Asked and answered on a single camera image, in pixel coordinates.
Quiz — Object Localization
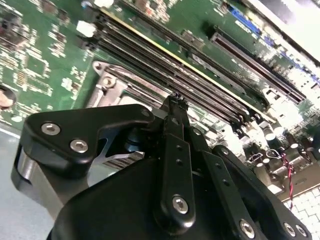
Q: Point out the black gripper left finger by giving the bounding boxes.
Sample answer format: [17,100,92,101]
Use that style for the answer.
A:
[11,94,197,235]

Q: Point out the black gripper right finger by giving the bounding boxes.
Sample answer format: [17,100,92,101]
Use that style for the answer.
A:
[180,98,313,240]

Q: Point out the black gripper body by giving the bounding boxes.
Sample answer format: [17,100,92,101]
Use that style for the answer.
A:
[47,158,235,240]

